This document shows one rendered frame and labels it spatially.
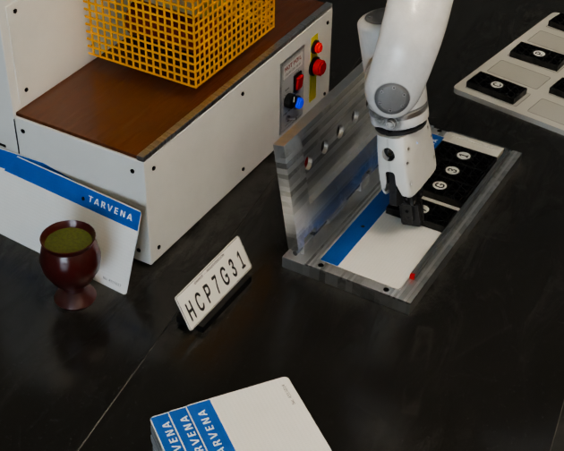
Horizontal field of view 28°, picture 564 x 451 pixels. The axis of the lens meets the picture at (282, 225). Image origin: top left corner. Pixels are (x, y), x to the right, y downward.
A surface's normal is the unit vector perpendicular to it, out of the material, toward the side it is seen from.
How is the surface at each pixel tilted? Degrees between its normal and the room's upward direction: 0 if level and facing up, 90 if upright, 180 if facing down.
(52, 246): 0
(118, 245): 69
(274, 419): 0
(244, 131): 90
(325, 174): 81
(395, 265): 0
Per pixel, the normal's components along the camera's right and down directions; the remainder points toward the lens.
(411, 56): 0.02, 0.40
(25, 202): -0.52, 0.18
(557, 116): 0.01, -0.79
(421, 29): 0.14, 0.05
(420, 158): 0.85, 0.14
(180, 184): 0.87, 0.32
